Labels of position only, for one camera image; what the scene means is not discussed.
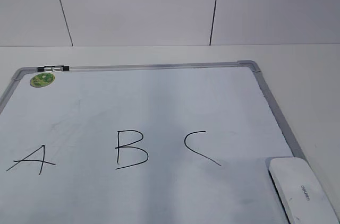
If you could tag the white board with grey frame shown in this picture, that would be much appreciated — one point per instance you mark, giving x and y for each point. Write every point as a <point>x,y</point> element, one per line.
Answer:
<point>187,143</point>

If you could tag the round green magnet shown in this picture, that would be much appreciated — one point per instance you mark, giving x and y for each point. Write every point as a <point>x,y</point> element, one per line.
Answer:
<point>42,80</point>

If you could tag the white board eraser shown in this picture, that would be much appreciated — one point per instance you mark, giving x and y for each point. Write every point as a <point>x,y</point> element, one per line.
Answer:
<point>300,192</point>

